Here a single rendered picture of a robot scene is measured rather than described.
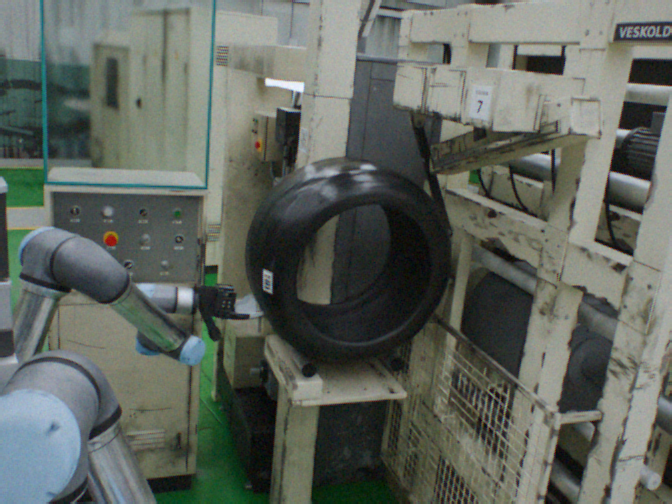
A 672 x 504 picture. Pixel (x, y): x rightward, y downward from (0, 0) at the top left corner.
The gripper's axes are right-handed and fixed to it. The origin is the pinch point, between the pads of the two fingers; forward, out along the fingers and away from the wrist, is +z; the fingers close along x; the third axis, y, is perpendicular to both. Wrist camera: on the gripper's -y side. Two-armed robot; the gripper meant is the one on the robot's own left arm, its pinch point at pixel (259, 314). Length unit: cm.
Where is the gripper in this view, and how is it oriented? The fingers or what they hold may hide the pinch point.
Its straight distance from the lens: 193.8
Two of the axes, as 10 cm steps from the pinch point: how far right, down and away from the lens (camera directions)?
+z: 9.2, 1.2, 3.7
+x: -3.2, -2.8, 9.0
